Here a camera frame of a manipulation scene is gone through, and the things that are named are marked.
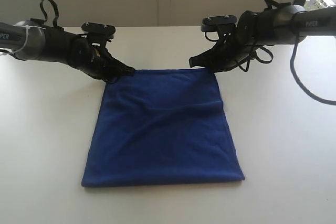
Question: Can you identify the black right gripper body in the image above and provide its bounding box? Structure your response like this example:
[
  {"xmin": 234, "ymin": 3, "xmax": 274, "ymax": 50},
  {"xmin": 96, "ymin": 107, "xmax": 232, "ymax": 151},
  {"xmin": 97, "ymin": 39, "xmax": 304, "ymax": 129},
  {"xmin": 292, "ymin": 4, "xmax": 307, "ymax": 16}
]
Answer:
[{"xmin": 207, "ymin": 10, "xmax": 258, "ymax": 73}]

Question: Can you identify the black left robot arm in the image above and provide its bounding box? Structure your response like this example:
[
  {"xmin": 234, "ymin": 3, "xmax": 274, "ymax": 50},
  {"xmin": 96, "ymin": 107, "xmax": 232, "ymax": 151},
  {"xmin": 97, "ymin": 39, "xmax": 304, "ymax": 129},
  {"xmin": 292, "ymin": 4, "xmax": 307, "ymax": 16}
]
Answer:
[{"xmin": 1, "ymin": 20, "xmax": 135, "ymax": 83}]

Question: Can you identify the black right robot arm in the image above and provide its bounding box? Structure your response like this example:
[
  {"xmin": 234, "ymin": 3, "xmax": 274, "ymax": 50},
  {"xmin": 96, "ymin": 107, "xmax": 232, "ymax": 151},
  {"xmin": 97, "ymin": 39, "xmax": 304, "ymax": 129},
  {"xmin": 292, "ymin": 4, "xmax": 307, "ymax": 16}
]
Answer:
[{"xmin": 189, "ymin": 5, "xmax": 335, "ymax": 73}]

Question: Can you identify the blue towel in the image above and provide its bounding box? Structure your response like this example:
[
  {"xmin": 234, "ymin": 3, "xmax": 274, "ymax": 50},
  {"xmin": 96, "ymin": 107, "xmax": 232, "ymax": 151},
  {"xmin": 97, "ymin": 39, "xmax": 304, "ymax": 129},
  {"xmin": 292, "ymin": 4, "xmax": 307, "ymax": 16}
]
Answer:
[{"xmin": 81, "ymin": 69, "xmax": 245, "ymax": 188}]

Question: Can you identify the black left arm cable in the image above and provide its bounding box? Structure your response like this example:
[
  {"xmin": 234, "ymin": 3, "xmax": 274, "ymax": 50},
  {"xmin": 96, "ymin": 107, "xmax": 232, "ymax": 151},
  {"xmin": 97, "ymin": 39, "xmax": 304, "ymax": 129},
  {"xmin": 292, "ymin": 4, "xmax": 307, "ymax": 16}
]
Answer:
[{"xmin": 39, "ymin": 0, "xmax": 60, "ymax": 29}]

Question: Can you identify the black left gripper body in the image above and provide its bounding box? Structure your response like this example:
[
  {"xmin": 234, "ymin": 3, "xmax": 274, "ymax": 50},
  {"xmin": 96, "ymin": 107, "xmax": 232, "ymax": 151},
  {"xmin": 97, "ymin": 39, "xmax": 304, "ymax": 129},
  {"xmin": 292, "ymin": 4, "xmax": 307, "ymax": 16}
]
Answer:
[{"xmin": 67, "ymin": 37, "xmax": 123, "ymax": 80}]

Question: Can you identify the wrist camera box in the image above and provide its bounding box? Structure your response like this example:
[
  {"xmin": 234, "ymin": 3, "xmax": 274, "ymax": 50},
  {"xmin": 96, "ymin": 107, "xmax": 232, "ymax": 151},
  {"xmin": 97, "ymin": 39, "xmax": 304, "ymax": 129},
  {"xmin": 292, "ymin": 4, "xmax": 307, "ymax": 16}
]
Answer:
[
  {"xmin": 81, "ymin": 22, "xmax": 116, "ymax": 40},
  {"xmin": 201, "ymin": 15, "xmax": 237, "ymax": 34}
]

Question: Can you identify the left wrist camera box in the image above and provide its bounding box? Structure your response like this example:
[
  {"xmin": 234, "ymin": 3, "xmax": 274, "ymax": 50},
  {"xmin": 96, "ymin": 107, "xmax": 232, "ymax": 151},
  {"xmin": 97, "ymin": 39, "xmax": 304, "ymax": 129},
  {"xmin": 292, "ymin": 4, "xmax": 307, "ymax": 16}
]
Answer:
[{"xmin": 81, "ymin": 22, "xmax": 116, "ymax": 40}]

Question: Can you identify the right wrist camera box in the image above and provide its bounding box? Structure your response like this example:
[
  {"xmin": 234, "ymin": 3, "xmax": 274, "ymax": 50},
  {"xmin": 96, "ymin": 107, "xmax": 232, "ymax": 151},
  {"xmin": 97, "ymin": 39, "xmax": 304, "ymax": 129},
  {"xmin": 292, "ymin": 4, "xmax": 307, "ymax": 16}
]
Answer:
[{"xmin": 201, "ymin": 15, "xmax": 237, "ymax": 34}]

